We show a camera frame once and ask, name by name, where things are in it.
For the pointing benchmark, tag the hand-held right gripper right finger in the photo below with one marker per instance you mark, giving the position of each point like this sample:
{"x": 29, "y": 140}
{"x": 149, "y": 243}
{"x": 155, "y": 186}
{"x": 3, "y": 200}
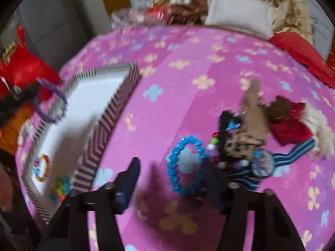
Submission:
{"x": 212, "y": 185}

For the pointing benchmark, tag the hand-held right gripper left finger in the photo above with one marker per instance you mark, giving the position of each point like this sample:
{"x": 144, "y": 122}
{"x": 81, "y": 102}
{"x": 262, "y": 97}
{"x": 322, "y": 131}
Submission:
{"x": 129, "y": 185}

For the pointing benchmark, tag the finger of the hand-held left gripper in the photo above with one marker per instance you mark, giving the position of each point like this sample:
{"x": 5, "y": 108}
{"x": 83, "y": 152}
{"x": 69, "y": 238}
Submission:
{"x": 26, "y": 92}

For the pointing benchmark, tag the leopard print hair clip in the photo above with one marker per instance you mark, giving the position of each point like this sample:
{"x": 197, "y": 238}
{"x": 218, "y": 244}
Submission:
{"x": 239, "y": 145}

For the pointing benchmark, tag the striped shallow cardboard tray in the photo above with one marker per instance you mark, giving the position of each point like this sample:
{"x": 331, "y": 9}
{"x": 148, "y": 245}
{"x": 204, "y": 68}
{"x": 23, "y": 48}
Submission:
{"x": 86, "y": 104}

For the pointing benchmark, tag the beige ribbon bow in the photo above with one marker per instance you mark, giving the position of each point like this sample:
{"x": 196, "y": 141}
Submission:
{"x": 255, "y": 115}

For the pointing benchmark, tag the red fabric bow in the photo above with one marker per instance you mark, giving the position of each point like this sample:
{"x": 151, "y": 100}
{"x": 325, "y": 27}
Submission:
{"x": 289, "y": 130}

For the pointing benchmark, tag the brown scrunchie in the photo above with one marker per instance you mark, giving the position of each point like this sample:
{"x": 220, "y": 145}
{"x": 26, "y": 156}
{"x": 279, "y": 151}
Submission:
{"x": 281, "y": 107}

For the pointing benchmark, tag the cream fluffy scrunchie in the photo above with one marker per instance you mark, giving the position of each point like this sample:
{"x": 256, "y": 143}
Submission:
{"x": 318, "y": 125}

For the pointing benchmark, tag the large red gift bag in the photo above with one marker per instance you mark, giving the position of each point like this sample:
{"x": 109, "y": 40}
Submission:
{"x": 23, "y": 68}

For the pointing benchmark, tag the grey refrigerator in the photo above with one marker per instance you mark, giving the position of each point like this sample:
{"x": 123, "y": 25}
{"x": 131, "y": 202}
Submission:
{"x": 52, "y": 18}

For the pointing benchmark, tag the pink floral blanket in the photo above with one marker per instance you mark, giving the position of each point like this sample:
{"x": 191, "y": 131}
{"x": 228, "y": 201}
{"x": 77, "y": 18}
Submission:
{"x": 183, "y": 89}

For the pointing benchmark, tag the pile of clear plastic bags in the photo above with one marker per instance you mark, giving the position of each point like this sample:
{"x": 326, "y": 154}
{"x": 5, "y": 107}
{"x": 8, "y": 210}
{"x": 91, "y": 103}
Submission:
{"x": 141, "y": 15}

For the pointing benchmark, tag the red heart cushion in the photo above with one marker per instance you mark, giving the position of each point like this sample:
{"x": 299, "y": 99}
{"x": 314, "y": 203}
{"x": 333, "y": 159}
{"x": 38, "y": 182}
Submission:
{"x": 301, "y": 49}

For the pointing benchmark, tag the white pillow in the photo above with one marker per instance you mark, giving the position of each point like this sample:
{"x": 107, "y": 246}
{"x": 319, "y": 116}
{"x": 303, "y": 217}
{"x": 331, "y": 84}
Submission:
{"x": 240, "y": 10}

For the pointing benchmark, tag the beige floral quilt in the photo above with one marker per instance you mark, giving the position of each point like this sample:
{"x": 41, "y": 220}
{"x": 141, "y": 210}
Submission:
{"x": 285, "y": 2}

